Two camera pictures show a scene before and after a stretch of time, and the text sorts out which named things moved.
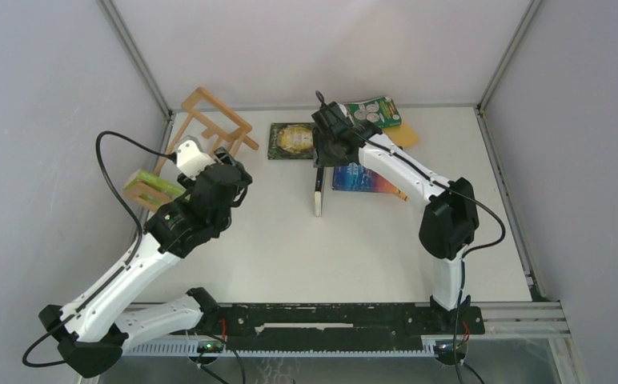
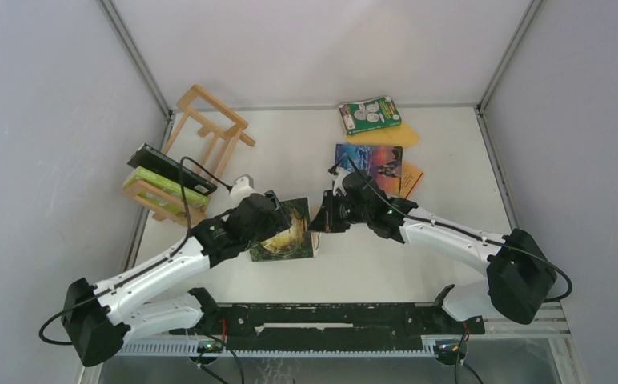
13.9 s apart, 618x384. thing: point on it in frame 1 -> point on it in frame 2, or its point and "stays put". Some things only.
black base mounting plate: [336, 327] stays put
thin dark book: [318, 190] -> [155, 160]
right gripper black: [320, 158] -> [327, 220]
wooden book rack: [219, 123] stays put
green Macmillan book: [379, 111] stays put
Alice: [290, 141] -> [293, 242]
